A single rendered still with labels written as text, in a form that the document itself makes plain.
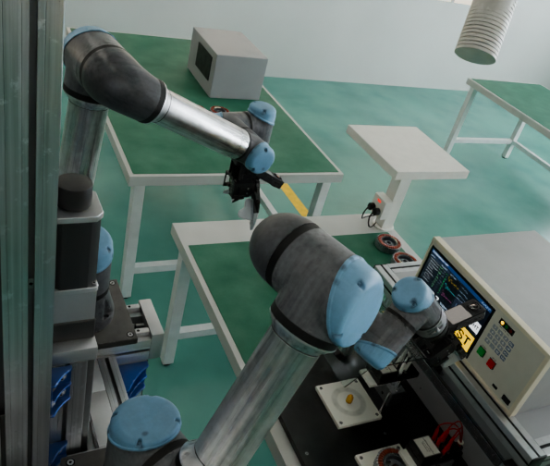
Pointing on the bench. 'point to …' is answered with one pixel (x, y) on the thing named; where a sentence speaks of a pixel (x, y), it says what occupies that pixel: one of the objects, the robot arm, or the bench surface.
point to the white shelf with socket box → (402, 165)
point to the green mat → (239, 306)
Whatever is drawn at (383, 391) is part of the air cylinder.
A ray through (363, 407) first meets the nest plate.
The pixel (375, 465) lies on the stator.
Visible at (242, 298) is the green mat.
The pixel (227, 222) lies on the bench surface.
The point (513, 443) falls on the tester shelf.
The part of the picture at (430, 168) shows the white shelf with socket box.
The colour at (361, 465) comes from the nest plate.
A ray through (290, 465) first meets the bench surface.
